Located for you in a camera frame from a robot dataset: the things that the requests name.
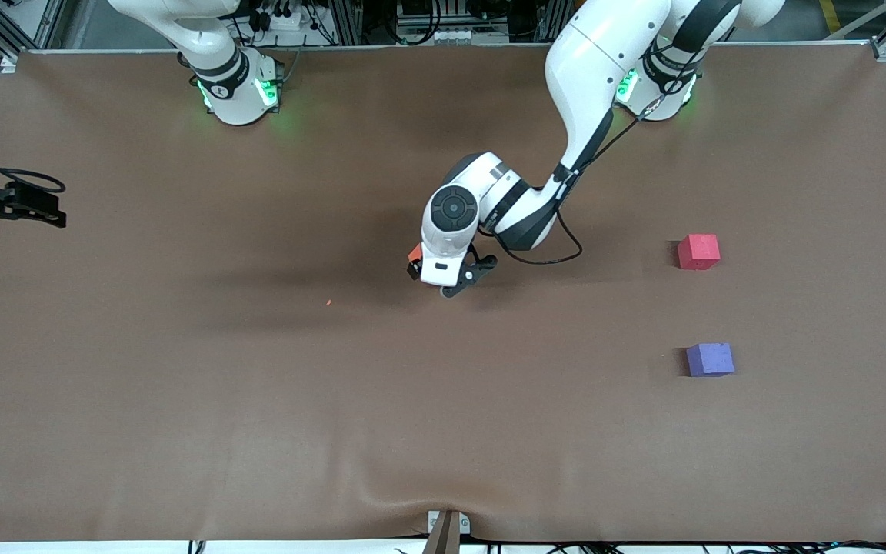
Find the purple foam block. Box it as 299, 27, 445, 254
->
686, 342, 736, 378

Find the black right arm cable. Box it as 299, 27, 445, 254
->
0, 141, 67, 198

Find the white power strip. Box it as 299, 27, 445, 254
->
252, 6, 315, 33

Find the red foam block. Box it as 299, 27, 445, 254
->
677, 234, 721, 271

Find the silver table clamp bracket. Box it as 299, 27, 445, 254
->
421, 508, 472, 554

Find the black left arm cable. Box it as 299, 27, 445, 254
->
478, 46, 701, 267

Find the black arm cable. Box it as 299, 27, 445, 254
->
0, 141, 67, 198
478, 46, 701, 267

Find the brown table mat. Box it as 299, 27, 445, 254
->
0, 42, 886, 543

